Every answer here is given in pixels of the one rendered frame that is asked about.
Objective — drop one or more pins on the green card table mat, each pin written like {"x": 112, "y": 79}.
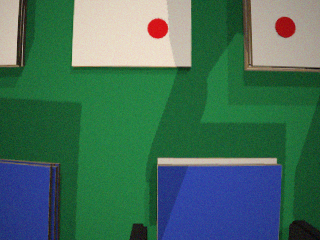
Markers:
{"x": 107, "y": 126}

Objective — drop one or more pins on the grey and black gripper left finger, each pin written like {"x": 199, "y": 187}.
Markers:
{"x": 138, "y": 232}

